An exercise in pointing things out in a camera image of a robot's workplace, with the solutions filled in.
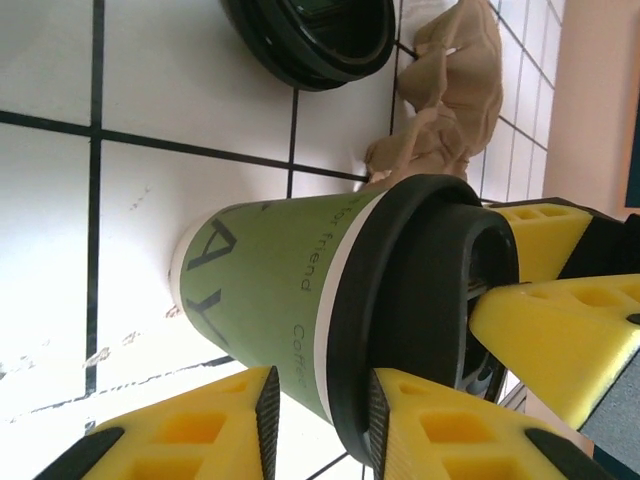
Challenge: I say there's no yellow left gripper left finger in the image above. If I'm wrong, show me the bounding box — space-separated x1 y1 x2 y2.
29 364 282 480

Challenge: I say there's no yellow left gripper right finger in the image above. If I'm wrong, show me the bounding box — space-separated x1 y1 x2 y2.
366 367 621 480

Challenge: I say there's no black plastic cup lid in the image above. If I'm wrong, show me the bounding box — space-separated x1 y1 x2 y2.
327 173 521 464

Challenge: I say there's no brown pulp cup carrier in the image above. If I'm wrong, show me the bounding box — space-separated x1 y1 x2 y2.
363 0 504 189

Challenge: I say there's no green paper coffee cup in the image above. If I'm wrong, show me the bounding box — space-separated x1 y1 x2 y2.
169 188 389 432

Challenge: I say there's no stack of black cup lids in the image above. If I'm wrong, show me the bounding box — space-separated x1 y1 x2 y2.
219 0 399 94

